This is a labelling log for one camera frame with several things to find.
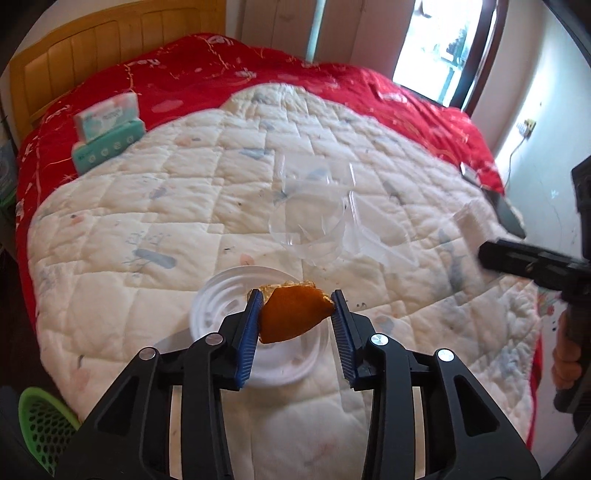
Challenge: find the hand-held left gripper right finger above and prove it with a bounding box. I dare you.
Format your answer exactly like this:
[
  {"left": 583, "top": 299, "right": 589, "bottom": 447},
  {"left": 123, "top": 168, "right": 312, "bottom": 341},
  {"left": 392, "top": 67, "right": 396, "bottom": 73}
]
[{"left": 330, "top": 288, "right": 541, "bottom": 480}]

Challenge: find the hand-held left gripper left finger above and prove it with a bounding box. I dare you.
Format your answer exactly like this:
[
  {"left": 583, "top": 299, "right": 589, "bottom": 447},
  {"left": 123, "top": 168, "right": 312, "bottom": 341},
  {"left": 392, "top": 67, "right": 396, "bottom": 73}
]
[{"left": 54, "top": 288, "right": 265, "bottom": 480}]

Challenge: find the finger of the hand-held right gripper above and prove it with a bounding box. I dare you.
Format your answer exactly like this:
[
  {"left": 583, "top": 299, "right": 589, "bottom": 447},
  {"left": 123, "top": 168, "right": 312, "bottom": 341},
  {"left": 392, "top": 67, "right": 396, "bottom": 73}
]
[{"left": 478, "top": 237, "right": 591, "bottom": 291}]

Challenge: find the orange peel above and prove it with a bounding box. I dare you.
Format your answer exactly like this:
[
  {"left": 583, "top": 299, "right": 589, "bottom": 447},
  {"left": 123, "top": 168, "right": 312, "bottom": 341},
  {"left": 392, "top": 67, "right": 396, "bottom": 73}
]
[{"left": 259, "top": 284, "right": 335, "bottom": 344}]

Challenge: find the green plastic basket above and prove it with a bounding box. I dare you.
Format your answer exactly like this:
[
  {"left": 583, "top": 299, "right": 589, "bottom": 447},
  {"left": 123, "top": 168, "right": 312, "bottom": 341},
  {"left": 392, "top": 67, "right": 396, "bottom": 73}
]
[{"left": 18, "top": 387, "right": 81, "bottom": 476}]

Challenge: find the person's right hand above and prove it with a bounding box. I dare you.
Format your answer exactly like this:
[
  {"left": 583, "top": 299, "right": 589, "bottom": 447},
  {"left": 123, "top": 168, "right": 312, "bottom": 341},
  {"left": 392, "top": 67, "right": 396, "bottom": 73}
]
[{"left": 551, "top": 314, "right": 585, "bottom": 393}]

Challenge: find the black phone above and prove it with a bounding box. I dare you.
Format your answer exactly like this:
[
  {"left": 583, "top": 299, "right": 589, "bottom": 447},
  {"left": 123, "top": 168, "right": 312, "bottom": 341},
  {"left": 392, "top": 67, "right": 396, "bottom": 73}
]
[{"left": 492, "top": 189, "right": 527, "bottom": 240}]

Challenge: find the clear plastic lid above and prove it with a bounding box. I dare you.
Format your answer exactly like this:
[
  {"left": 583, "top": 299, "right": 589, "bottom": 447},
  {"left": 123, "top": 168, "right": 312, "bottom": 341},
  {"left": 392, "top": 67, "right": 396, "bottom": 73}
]
[{"left": 346, "top": 191, "right": 421, "bottom": 273}]

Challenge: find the clear plastic cup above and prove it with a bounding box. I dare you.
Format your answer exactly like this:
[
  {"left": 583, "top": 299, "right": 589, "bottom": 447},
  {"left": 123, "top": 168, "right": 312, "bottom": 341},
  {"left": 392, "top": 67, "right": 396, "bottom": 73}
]
[{"left": 268, "top": 185, "right": 354, "bottom": 267}]

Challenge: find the white quilted blanket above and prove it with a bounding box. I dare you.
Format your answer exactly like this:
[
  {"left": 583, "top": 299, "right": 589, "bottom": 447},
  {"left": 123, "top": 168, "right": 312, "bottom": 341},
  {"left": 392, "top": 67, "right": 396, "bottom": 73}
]
[{"left": 25, "top": 83, "right": 543, "bottom": 480}]

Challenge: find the teal tissue pack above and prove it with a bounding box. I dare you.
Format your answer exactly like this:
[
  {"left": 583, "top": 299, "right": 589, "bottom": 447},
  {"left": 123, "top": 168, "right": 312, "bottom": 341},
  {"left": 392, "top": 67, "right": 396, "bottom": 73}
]
[{"left": 71, "top": 119, "right": 146, "bottom": 175}]

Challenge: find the window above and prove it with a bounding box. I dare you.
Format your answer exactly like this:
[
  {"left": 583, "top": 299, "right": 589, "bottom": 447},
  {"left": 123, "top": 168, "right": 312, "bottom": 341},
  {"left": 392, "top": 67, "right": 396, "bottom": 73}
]
[{"left": 392, "top": 0, "right": 490, "bottom": 100}]

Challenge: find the red printed blanket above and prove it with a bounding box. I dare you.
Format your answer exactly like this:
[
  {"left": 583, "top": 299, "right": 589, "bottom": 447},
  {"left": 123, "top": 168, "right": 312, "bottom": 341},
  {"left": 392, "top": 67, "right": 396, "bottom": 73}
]
[{"left": 14, "top": 33, "right": 543, "bottom": 448}]

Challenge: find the white tissue pack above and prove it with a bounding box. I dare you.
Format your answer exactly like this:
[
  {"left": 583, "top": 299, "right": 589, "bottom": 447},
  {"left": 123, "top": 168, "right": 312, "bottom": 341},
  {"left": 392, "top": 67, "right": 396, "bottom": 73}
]
[{"left": 74, "top": 91, "right": 141, "bottom": 141}]

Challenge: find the white wardrobe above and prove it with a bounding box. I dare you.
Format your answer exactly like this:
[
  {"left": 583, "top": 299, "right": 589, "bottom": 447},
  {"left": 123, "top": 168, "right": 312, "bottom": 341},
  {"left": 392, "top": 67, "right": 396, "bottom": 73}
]
[{"left": 226, "top": 0, "right": 416, "bottom": 75}]

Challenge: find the wooden headboard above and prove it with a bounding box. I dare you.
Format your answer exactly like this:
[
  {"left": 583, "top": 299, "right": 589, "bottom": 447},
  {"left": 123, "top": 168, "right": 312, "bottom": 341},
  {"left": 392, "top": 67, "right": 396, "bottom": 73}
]
[{"left": 9, "top": 0, "right": 227, "bottom": 144}]

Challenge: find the white cable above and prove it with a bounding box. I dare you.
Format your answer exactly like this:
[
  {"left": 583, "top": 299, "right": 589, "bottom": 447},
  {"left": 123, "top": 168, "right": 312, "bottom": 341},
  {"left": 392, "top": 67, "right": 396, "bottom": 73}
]
[{"left": 507, "top": 133, "right": 527, "bottom": 185}]

